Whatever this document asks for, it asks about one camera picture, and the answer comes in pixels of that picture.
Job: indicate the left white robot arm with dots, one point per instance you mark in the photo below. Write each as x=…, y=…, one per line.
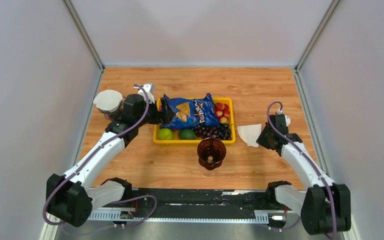
x=70, y=196

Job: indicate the yellow-green lime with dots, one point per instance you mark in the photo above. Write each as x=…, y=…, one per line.
x=165, y=134

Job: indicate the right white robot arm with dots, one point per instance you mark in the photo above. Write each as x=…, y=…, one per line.
x=325, y=207

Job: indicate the dark grape bunch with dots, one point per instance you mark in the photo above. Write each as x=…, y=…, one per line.
x=222, y=132

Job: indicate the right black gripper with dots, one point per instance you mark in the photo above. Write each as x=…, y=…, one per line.
x=260, y=140

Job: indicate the clear glass beaker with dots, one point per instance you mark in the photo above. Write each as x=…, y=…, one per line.
x=209, y=173

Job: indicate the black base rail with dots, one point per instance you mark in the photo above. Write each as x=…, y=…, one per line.
x=200, y=204

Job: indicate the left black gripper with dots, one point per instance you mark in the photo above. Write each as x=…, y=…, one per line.
x=167, y=114

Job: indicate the brown coffee dripper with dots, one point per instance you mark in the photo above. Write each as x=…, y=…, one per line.
x=211, y=153

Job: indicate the dark green lime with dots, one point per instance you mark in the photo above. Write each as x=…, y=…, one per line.
x=187, y=134

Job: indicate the white coffee filter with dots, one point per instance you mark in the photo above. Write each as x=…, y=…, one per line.
x=249, y=134
x=108, y=101

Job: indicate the blue chips bag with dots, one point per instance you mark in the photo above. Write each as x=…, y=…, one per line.
x=190, y=113

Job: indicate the yellow plastic tray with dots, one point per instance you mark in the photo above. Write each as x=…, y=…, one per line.
x=176, y=141

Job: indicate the red lychee bunch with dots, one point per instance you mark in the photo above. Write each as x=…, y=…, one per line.
x=222, y=111

